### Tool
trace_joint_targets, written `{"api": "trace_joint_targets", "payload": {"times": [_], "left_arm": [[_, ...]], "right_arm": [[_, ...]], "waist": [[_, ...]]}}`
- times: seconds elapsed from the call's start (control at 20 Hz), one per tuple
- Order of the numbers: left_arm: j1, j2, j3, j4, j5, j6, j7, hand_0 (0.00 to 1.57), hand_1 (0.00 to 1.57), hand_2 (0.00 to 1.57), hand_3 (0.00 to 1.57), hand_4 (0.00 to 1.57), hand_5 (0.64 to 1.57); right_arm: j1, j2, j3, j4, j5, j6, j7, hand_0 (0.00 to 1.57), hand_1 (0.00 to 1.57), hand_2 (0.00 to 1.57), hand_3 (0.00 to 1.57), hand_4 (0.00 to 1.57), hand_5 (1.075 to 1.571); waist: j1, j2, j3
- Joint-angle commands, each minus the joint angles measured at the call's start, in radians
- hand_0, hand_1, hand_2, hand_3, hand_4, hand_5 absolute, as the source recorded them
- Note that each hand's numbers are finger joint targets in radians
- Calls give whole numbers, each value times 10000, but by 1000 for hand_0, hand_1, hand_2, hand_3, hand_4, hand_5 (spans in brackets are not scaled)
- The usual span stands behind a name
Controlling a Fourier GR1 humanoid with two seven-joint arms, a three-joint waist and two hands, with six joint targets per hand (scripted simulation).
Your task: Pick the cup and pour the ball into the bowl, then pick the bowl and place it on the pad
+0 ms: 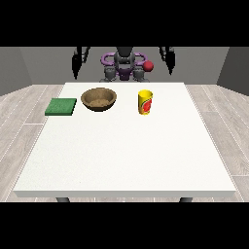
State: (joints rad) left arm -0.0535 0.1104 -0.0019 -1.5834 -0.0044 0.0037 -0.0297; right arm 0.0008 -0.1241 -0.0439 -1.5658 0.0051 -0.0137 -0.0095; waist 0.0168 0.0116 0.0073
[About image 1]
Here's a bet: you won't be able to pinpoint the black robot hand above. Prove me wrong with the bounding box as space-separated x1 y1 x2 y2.
158 47 177 77
71 47 92 81

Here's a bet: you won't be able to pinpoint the small red ball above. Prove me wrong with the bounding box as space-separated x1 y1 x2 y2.
143 60 155 72

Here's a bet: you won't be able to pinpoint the brown wooden bowl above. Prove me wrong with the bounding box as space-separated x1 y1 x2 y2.
80 87 118 113

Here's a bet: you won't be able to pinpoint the green square pad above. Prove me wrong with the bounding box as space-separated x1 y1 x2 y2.
44 97 78 117

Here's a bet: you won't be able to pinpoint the yellow cup with melon print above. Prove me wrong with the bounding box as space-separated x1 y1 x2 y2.
137 89 154 116

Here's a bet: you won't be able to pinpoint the grey robot trunk purple rings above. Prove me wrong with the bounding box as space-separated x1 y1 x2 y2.
99 47 150 83

